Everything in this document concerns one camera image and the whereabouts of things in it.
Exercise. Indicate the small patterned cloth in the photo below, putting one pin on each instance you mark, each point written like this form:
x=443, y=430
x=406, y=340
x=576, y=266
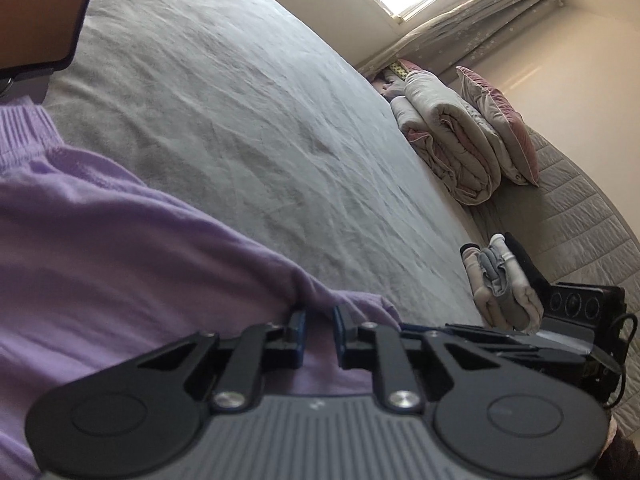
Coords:
x=397, y=69

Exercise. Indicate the purple sweater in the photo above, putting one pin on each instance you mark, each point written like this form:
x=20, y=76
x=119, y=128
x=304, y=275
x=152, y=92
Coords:
x=125, y=260

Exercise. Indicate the person's right forearm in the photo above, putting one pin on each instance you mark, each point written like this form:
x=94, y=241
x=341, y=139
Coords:
x=625, y=455

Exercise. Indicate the grey white pillow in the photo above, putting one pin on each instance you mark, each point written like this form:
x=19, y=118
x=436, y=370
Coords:
x=500, y=145

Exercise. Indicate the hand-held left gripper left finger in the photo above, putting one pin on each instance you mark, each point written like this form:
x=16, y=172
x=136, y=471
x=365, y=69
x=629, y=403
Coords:
x=298, y=335

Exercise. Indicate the pink pillow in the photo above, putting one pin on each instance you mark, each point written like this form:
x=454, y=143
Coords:
x=500, y=105

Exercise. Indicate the black smartphone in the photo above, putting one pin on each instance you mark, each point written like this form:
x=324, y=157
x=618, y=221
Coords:
x=40, y=20

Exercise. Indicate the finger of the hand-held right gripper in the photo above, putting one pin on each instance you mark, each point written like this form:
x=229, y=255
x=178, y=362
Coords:
x=475, y=331

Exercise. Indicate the patterned curtain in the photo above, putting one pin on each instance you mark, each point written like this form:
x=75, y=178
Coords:
x=475, y=25

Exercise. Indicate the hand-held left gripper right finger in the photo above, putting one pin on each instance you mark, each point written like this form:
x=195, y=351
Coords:
x=339, y=340

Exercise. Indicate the grey phone stand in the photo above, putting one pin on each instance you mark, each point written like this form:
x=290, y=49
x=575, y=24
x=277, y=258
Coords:
x=30, y=85

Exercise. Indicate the white folded garment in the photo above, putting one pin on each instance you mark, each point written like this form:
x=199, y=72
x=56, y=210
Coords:
x=530, y=305

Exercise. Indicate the folded grey pink comforter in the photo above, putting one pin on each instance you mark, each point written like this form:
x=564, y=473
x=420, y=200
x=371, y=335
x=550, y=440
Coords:
x=450, y=145

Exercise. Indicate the grey quilted headboard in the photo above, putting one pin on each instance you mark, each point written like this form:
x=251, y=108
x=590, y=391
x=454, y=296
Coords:
x=575, y=210

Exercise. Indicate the grey folded knit sweater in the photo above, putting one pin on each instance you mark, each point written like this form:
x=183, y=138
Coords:
x=492, y=272

